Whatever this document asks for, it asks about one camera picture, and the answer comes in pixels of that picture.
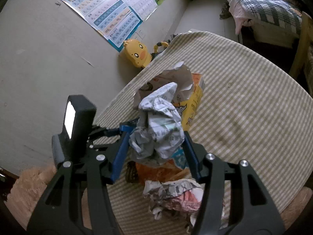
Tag wooden chair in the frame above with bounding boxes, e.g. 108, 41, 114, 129
289, 11, 312, 97

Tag striped beige table mat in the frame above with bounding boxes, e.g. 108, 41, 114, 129
95, 32, 312, 224

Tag yellow duck potty seat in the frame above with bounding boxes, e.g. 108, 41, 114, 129
123, 39, 169, 69

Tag white printed paper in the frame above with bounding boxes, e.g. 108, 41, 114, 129
129, 82, 185, 167

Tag orange snack bag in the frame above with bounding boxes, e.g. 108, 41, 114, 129
125, 147, 190, 185

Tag shoes on floor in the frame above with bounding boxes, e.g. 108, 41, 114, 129
220, 2, 232, 19

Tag yellow snack box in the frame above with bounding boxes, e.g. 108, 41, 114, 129
174, 73, 205, 131

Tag bed with plaid sheet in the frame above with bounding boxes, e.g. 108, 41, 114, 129
227, 0, 302, 48

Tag blue pinyin wall poster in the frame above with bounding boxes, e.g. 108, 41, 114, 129
62, 0, 142, 52

